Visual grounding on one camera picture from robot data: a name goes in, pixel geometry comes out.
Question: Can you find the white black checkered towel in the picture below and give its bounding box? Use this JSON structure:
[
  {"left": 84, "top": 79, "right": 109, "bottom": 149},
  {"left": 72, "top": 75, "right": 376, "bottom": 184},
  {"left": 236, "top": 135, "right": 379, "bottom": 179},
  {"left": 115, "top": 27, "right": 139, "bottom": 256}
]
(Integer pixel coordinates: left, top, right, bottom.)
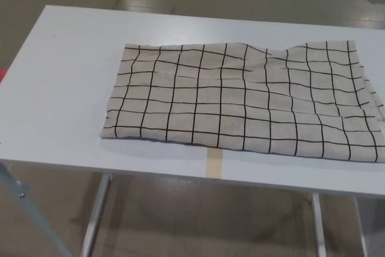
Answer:
[{"left": 100, "top": 39, "right": 385, "bottom": 164}]

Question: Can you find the beige masking tape strip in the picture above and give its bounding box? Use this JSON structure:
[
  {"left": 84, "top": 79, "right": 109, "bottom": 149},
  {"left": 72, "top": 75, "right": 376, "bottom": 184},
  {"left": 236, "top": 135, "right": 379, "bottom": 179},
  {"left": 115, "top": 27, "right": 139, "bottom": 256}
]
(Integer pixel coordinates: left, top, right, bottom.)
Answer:
[{"left": 206, "top": 148, "right": 224, "bottom": 179}]

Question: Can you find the white slanted table leg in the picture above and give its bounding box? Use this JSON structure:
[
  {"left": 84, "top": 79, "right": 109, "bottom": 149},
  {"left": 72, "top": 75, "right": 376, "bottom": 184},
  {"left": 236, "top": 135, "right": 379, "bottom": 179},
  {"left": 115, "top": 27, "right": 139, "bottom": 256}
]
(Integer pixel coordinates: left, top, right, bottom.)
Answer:
[{"left": 80, "top": 173, "right": 114, "bottom": 257}]

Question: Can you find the white upright table leg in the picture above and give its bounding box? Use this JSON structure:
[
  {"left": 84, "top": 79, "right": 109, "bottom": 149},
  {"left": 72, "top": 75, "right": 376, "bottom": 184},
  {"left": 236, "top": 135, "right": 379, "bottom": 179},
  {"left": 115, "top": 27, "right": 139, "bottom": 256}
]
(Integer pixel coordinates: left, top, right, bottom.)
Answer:
[
  {"left": 310, "top": 192, "right": 327, "bottom": 257},
  {"left": 353, "top": 195, "right": 371, "bottom": 257}
]

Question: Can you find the grey metal stand strut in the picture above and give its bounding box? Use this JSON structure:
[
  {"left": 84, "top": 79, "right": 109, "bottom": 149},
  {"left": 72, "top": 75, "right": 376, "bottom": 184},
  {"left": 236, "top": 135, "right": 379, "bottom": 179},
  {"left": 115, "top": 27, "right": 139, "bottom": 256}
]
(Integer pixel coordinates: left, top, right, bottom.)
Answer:
[{"left": 0, "top": 162, "right": 51, "bottom": 257}]

